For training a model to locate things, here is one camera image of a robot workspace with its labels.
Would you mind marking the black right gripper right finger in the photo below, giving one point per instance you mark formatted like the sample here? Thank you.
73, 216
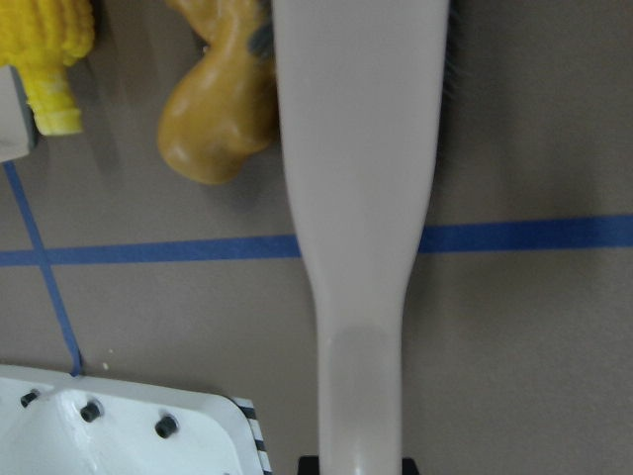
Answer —
409, 467

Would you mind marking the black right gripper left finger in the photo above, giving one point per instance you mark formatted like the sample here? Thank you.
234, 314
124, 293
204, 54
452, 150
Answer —
308, 465

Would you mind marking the yellow ginger-shaped toy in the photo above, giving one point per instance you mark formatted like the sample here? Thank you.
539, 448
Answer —
225, 108

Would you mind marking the white brush with dark bristles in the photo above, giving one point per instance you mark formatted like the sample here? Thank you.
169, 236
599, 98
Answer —
360, 94

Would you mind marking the white dustpan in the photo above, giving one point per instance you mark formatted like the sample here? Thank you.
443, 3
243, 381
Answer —
18, 133

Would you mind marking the yellow toy corn cob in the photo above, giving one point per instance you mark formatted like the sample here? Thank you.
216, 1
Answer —
41, 40

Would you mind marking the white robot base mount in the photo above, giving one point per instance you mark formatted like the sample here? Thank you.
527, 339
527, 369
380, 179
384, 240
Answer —
53, 423

